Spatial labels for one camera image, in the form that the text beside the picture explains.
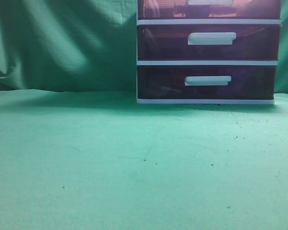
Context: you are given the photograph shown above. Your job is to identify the green cloth backdrop and cover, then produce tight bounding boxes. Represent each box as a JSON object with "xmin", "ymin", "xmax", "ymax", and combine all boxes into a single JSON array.
[{"xmin": 0, "ymin": 0, "xmax": 288, "ymax": 230}]

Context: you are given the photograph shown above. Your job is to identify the white plastic drawer cabinet frame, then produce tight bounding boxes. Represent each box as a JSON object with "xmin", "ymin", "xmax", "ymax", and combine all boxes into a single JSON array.
[{"xmin": 136, "ymin": 11, "xmax": 281, "ymax": 104}]

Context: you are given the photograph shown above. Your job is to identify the translucent brown drawer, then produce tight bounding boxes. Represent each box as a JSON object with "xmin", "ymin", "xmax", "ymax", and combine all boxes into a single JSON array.
[
  {"xmin": 137, "ymin": 0, "xmax": 281, "ymax": 20},
  {"xmin": 137, "ymin": 24, "xmax": 280, "ymax": 61},
  {"xmin": 137, "ymin": 65, "xmax": 276, "ymax": 100}
]

